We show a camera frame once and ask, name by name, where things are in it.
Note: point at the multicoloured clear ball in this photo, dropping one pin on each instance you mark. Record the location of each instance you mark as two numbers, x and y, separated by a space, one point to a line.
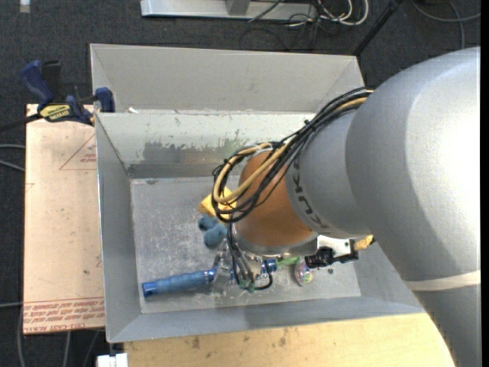
304 274

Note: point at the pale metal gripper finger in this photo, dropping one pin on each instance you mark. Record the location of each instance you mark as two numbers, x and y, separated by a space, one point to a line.
221 263
223 284

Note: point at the teal soft toy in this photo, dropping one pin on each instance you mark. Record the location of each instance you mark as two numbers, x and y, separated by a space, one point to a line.
213 232

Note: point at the brown cardboard board, red print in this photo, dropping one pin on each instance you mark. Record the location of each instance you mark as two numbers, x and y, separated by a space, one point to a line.
61 220

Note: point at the black cylinder on white bracket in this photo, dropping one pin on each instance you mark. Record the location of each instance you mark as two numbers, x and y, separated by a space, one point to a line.
324 257

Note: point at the small green object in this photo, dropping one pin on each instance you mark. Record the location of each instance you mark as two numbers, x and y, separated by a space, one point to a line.
287 261

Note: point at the grey metal bin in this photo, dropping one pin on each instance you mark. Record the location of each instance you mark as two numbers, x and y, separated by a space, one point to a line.
172 224

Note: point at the yellow block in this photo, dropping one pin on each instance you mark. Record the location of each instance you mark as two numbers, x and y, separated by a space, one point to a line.
208 204

